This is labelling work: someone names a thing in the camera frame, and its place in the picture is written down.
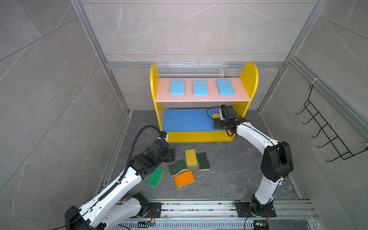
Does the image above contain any dark green sponge curved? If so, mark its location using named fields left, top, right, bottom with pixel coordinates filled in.
left=168, top=160, right=188, bottom=176

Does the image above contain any blue sponge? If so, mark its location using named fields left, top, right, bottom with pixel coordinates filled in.
left=170, top=80, right=185, bottom=96
left=193, top=80, right=209, bottom=96

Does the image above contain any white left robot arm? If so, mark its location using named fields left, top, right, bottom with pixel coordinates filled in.
left=64, top=139, right=176, bottom=230

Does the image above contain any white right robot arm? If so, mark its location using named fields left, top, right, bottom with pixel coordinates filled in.
left=213, top=105, right=294, bottom=217

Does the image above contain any yellow shelf unit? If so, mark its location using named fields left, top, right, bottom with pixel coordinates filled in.
left=150, top=63, right=259, bottom=143

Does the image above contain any orange sponge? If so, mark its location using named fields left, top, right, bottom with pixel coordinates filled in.
left=174, top=170, right=196, bottom=188

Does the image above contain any dark green sponge upright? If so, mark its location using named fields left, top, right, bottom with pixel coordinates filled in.
left=196, top=152, right=210, bottom=171

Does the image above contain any black corrugated cable conduit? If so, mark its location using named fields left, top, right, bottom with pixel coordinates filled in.
left=97, top=125, right=169, bottom=202

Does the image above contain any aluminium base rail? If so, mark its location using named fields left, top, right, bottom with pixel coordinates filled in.
left=114, top=200, right=323, bottom=230

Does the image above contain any black wire hook rack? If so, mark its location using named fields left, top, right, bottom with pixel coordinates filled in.
left=295, top=84, right=368, bottom=163

